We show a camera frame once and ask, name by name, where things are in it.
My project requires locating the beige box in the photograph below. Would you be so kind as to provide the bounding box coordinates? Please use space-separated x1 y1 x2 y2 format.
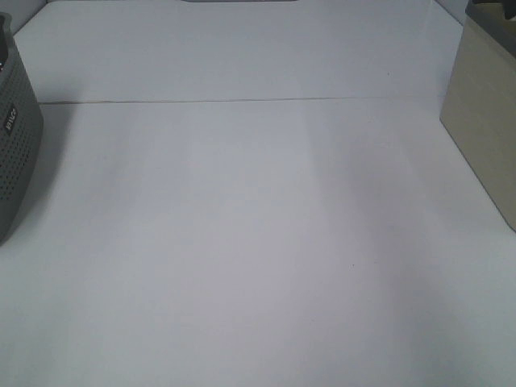
440 1 515 228

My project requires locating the grey perforated plastic basket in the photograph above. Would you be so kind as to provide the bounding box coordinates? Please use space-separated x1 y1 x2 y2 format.
1 13 44 240

